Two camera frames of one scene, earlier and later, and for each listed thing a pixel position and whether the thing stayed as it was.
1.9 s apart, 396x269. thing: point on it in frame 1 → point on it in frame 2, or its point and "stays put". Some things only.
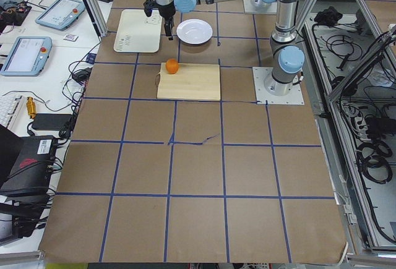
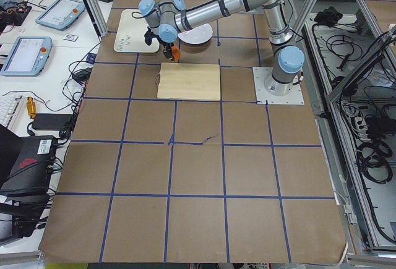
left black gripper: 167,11 → 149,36
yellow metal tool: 31,106 stays put
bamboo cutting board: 195,81 stays put
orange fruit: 172,65 → 176,53
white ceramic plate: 194,31 stays put
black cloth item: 328,17 stays put
